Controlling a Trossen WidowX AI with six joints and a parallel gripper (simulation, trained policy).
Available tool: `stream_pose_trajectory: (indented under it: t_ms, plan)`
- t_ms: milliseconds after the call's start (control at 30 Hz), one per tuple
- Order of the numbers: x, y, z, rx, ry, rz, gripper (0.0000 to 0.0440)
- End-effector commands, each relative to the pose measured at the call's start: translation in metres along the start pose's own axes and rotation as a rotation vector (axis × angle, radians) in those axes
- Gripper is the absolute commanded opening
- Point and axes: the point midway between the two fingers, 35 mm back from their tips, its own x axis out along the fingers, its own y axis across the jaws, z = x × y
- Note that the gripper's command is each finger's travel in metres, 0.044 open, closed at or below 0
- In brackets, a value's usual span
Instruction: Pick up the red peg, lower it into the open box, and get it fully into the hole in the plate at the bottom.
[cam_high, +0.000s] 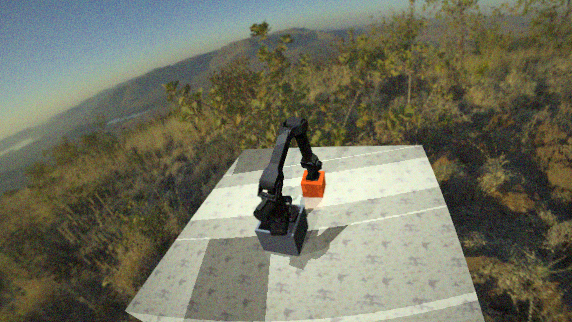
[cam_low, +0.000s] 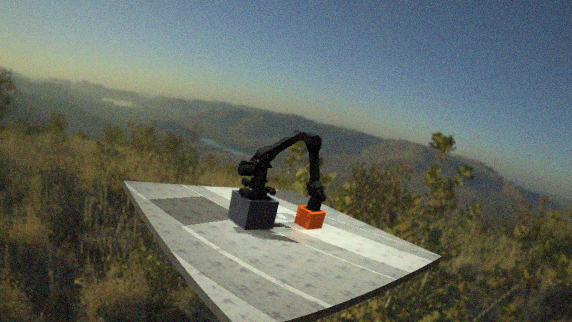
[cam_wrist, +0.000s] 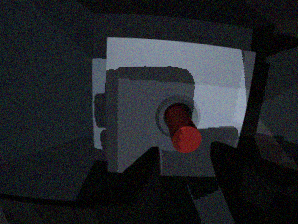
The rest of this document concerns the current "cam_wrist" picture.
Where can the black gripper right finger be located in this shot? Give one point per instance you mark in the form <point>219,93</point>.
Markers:
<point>256,190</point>

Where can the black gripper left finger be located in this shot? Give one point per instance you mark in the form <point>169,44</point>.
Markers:
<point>131,198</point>

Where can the red peg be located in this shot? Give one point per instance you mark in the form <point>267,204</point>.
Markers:
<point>185,135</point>

